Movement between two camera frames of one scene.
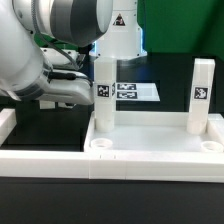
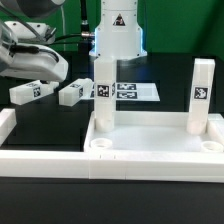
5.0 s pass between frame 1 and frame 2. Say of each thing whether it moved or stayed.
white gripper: moved
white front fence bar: stayed
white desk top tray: stayed
